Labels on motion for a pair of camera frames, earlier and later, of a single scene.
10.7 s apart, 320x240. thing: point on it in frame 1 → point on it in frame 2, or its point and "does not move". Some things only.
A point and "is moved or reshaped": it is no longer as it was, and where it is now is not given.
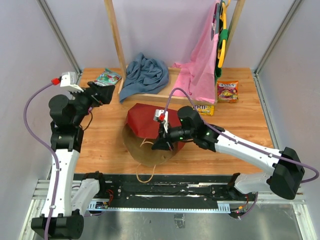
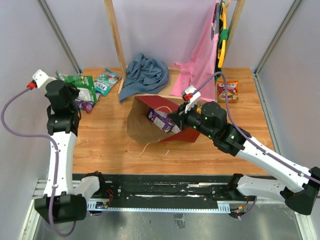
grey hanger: [215, 24] does not move
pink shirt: [197, 78] does not move
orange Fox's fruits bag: [227, 91] does not move
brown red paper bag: [145, 125] is moved or reshaped
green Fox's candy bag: [107, 78] does not move
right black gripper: [161, 143] → [179, 118]
